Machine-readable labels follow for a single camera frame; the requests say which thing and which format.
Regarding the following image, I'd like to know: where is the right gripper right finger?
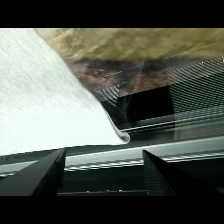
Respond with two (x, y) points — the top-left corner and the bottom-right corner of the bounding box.
(142, 149), (224, 197)

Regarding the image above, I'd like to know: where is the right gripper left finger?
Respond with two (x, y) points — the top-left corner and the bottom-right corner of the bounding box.
(0, 148), (67, 197)

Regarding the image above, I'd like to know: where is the white garment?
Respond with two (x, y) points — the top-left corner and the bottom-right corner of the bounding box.
(0, 28), (131, 157)

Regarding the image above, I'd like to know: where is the silver frame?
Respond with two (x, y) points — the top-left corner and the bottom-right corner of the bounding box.
(0, 134), (224, 178)

